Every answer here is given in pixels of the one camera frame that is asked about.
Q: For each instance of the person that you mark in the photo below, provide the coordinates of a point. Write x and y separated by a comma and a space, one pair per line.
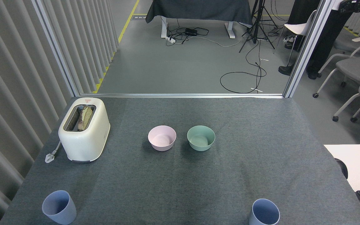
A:
325, 43

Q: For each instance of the white desk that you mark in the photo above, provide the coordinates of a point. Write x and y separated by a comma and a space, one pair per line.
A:
359, 162

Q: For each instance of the pink bowl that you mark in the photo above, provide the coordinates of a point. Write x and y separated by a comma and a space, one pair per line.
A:
162, 140

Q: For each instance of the toasted bread slice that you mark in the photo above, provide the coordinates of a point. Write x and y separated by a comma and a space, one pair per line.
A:
85, 118

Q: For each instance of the green bowl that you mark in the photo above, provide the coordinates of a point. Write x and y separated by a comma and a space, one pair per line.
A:
201, 140

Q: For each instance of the black handheld controller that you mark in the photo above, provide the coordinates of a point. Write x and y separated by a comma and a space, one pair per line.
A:
352, 5

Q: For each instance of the cream white toaster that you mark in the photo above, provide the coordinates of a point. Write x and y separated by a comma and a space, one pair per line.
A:
84, 143

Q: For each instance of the table with dark cloth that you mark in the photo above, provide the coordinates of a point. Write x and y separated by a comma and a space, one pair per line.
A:
198, 9

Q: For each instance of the silver frame post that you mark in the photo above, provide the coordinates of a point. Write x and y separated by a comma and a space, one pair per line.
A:
308, 47
56, 47

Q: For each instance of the silver frame rail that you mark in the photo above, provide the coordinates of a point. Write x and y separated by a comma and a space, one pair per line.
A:
180, 95

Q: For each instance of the white plastic chair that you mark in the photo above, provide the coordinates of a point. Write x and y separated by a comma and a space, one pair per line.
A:
298, 28

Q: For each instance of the white power strip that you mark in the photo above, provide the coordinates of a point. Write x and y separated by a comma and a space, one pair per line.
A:
171, 39

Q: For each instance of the black round object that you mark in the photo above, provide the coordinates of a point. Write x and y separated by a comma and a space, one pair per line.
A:
343, 168

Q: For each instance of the black tripod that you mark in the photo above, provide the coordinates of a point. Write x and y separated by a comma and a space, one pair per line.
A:
256, 25

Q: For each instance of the blue plastic cup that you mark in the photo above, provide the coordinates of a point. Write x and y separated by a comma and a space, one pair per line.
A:
262, 215
62, 214

